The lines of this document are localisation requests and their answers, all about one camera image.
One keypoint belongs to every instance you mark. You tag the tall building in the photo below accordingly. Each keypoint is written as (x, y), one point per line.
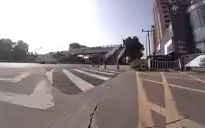
(176, 30)

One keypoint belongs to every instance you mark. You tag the white metal fence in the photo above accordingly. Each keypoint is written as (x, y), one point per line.
(163, 64)

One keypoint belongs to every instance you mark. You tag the row of trees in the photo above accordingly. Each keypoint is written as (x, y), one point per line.
(10, 50)

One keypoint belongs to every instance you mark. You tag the utility pole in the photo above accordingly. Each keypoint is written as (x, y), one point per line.
(148, 43)

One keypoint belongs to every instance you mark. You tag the grey concrete footbridge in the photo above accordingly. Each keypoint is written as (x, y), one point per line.
(90, 50)

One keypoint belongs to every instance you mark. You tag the pale hoarding wall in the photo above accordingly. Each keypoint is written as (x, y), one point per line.
(203, 60)

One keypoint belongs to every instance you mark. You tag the bush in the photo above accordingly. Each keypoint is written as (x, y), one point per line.
(139, 64)

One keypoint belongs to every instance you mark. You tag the dark leafy tree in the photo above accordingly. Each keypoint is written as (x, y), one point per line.
(133, 48)

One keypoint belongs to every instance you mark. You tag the grey asphalt road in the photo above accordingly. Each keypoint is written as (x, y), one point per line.
(120, 100)

